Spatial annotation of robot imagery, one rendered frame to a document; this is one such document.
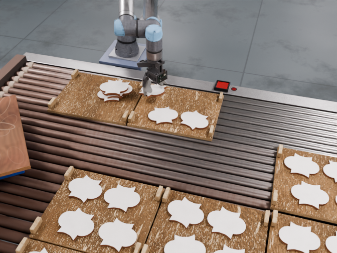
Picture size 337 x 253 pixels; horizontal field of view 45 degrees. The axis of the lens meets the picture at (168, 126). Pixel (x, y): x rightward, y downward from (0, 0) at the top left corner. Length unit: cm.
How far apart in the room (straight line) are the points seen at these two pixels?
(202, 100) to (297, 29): 299
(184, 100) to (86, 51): 244
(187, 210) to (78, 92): 94
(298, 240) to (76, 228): 80
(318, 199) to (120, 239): 78
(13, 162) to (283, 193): 107
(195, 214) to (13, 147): 79
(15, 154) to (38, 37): 313
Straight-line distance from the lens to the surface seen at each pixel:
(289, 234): 158
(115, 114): 201
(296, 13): 533
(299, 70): 421
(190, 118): 195
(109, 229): 154
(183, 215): 157
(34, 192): 175
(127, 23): 195
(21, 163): 171
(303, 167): 181
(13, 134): 185
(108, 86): 212
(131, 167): 177
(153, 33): 184
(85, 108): 207
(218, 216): 157
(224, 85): 222
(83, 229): 156
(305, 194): 172
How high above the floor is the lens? 220
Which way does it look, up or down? 41 degrees down
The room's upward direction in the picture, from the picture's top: straight up
